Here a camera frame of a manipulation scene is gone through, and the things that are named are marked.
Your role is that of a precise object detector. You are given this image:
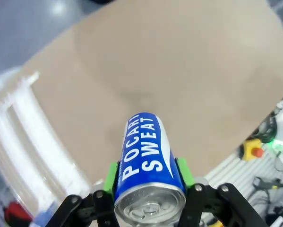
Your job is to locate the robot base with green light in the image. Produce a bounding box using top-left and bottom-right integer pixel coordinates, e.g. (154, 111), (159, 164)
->
(254, 98), (283, 152)

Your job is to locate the red object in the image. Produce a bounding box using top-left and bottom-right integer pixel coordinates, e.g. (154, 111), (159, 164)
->
(4, 201), (33, 223)

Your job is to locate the yellow emergency stop button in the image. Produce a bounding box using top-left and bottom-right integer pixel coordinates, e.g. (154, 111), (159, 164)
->
(240, 139), (265, 162)

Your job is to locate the white can dispenser rack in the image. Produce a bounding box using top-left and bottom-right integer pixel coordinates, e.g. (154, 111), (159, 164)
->
(0, 70), (93, 222)

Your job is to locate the green-tipped left gripper right finger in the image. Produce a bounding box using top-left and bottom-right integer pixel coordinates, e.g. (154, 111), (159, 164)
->
(175, 157), (268, 227)

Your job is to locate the black cable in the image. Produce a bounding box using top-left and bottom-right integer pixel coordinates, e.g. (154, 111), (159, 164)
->
(252, 176), (283, 191)

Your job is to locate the green-tipped left gripper left finger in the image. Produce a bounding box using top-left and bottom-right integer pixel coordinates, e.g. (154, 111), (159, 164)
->
(45, 162), (120, 227)

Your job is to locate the aluminium profile frame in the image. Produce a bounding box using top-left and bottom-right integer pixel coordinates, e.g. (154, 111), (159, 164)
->
(204, 151), (281, 227)

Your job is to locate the blue Pocari Sweat can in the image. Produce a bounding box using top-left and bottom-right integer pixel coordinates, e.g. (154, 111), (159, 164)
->
(113, 112), (187, 227)

